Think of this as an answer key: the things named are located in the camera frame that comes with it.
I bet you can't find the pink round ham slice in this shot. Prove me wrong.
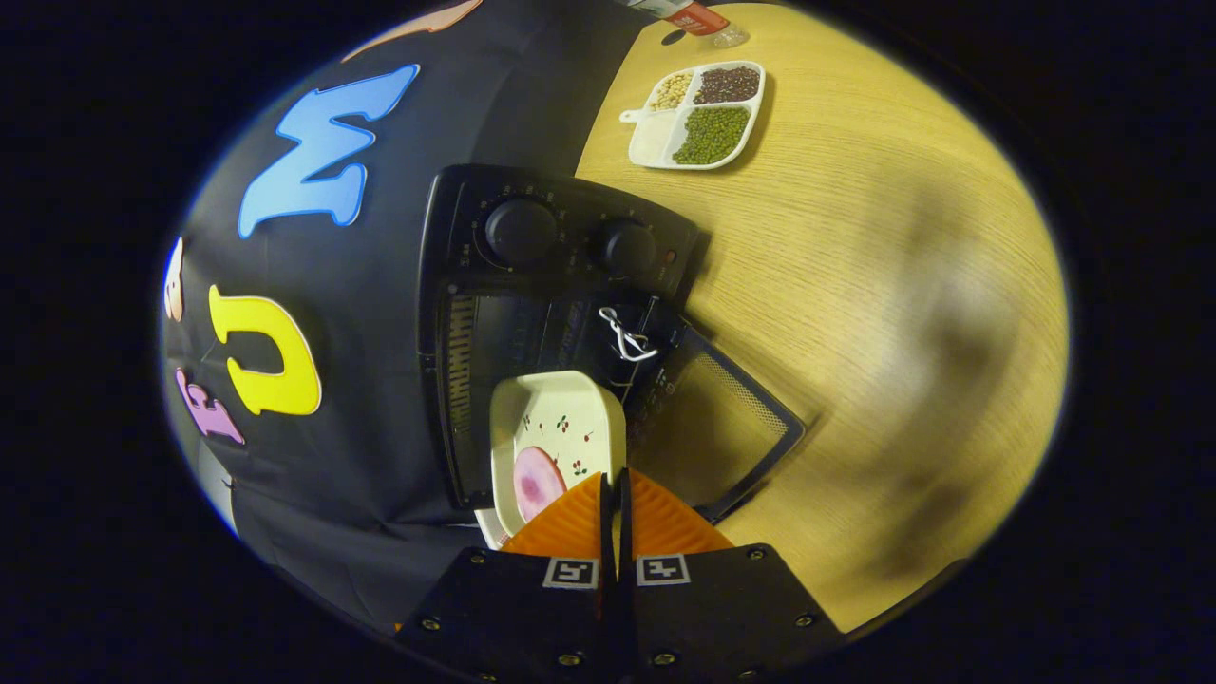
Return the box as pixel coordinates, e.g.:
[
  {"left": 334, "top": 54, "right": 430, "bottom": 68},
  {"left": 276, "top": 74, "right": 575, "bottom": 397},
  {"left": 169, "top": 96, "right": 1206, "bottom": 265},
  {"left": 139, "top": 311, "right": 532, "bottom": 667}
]
[{"left": 513, "top": 446, "right": 569, "bottom": 524}]

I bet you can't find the pile of yellow soybeans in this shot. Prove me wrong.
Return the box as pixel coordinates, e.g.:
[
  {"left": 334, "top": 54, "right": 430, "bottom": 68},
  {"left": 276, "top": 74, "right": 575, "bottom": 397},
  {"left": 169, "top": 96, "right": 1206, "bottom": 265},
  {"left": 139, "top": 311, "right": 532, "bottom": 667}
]
[{"left": 651, "top": 71, "right": 694, "bottom": 112}]

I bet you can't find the pile of green mung beans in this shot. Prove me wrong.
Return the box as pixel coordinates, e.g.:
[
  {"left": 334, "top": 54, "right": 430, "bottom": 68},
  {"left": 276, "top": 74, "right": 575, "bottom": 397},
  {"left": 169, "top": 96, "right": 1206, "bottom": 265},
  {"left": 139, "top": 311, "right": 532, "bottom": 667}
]
[{"left": 672, "top": 104, "right": 751, "bottom": 165}]

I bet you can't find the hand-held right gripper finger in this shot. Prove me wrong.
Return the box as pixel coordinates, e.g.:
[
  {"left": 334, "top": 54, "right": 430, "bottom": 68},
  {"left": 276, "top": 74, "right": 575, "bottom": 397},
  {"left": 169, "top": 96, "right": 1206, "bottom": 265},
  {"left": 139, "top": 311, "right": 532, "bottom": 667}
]
[
  {"left": 617, "top": 466, "right": 848, "bottom": 684},
  {"left": 394, "top": 470, "right": 617, "bottom": 684}
]

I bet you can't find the white cord loop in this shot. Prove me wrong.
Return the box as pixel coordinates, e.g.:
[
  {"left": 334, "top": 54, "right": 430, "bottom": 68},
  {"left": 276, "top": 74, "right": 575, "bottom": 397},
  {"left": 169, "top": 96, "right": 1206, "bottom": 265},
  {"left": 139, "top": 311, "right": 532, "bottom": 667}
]
[{"left": 598, "top": 306, "right": 659, "bottom": 364}]

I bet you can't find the cream cherry print plate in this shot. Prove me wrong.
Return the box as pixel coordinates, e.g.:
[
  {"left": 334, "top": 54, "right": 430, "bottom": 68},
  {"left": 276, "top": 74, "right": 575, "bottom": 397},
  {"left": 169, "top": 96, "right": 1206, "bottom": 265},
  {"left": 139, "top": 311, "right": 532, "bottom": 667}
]
[{"left": 489, "top": 370, "right": 628, "bottom": 539}]

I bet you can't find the black electric oven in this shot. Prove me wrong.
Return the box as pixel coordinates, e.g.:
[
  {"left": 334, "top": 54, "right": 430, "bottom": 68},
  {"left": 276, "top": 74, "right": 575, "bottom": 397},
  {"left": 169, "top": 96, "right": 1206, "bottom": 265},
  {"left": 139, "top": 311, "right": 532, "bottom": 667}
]
[{"left": 416, "top": 163, "right": 808, "bottom": 525}]

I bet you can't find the clear plastic water bottle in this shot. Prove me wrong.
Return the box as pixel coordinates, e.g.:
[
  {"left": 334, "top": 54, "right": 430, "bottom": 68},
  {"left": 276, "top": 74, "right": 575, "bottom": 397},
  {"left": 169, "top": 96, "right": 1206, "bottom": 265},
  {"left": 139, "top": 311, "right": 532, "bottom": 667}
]
[{"left": 622, "top": 0, "right": 749, "bottom": 49}]

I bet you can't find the white divided plate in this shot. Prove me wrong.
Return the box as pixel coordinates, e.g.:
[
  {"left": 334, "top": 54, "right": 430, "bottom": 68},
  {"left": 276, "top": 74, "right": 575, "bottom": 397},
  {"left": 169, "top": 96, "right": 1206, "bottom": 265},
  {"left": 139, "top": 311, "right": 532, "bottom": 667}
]
[{"left": 619, "top": 60, "right": 768, "bottom": 173}]

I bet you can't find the pile of dark red beans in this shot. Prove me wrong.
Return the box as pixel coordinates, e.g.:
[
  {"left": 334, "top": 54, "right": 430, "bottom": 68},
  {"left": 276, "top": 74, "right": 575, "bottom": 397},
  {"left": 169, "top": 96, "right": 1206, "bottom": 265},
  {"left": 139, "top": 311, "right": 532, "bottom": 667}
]
[{"left": 693, "top": 65, "right": 761, "bottom": 105}]

